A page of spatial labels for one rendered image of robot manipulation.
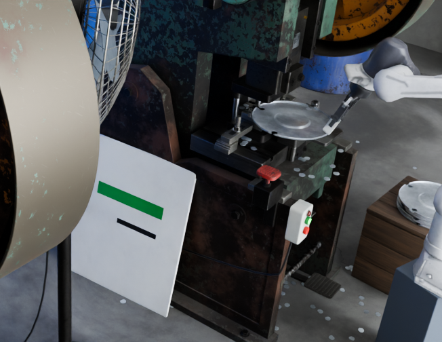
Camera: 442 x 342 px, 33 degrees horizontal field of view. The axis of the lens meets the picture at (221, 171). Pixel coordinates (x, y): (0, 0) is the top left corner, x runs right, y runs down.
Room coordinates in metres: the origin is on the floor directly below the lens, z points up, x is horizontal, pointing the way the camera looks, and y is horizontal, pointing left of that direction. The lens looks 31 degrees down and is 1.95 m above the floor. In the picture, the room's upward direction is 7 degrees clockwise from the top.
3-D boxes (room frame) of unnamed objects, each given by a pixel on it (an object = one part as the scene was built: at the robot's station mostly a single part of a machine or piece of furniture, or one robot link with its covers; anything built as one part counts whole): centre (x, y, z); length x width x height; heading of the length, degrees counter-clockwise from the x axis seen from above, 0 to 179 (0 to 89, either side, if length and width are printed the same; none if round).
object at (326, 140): (2.34, -0.27, 0.72); 0.25 x 0.14 x 0.14; 60
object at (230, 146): (2.28, -0.03, 0.76); 0.17 x 0.06 x 0.10; 150
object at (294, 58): (2.41, -0.16, 1.04); 0.17 x 0.15 x 0.30; 60
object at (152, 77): (2.27, 0.14, 0.45); 0.92 x 0.12 x 0.90; 60
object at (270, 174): (2.03, -0.15, 0.72); 0.07 x 0.06 x 0.08; 60
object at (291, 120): (2.37, -0.23, 0.78); 0.29 x 0.29 x 0.01
